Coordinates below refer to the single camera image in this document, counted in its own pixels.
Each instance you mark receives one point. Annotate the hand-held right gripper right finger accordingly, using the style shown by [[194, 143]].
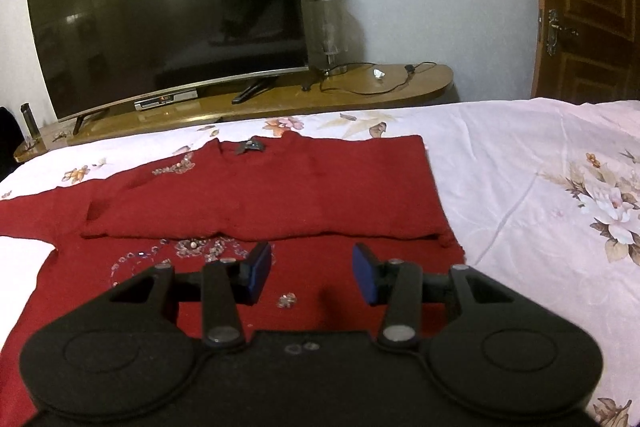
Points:
[[364, 274]]

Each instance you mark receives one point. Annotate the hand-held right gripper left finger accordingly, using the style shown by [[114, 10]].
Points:
[[259, 274]]

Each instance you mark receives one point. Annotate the red knitted sweater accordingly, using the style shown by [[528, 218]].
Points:
[[275, 197]]

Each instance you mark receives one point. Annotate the wooden television console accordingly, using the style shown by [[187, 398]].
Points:
[[280, 103]]

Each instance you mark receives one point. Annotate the floral pink bed sheet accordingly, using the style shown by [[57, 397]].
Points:
[[500, 167]]

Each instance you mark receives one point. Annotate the silver set-top box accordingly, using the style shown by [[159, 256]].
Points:
[[165, 101]]

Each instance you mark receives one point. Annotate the small white crumpled object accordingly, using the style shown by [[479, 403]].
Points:
[[379, 73]]

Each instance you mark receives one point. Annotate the glass table lamp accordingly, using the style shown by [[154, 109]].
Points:
[[327, 37]]

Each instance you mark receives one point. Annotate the dark cylindrical bottle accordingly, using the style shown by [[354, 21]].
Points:
[[28, 119]]

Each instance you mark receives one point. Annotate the black curved television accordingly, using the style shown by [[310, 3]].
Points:
[[165, 7]]

